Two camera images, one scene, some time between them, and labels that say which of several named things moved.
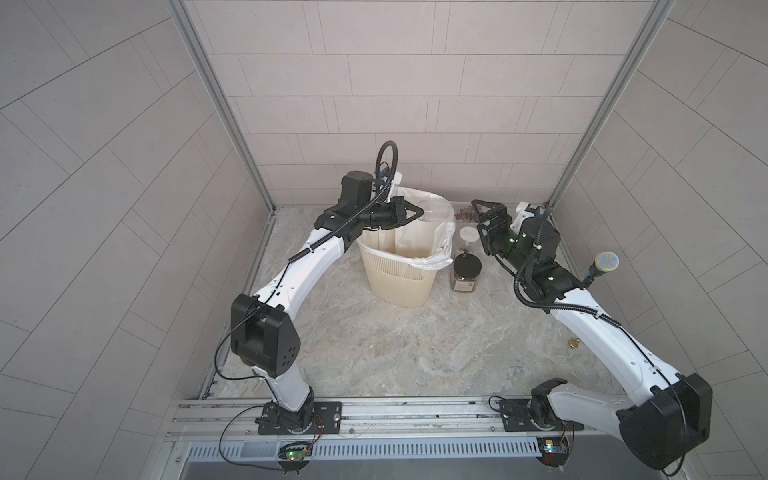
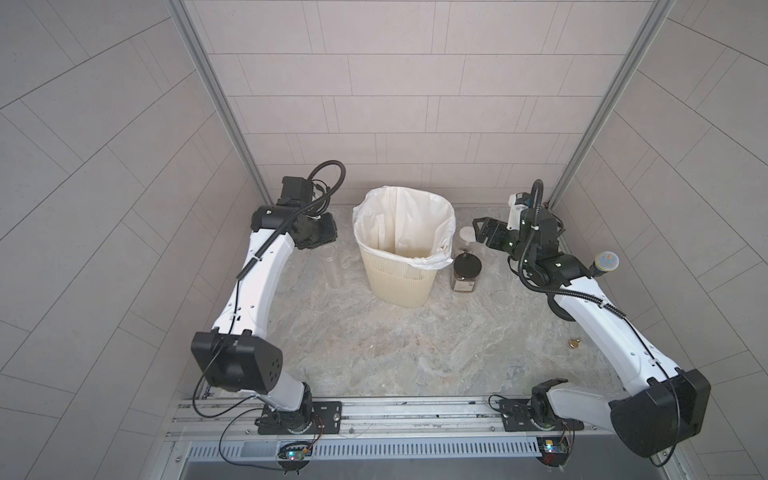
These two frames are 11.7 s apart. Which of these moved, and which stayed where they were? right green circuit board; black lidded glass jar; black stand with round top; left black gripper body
Moved: left black gripper body
Stayed: right green circuit board; black stand with round top; black lidded glass jar
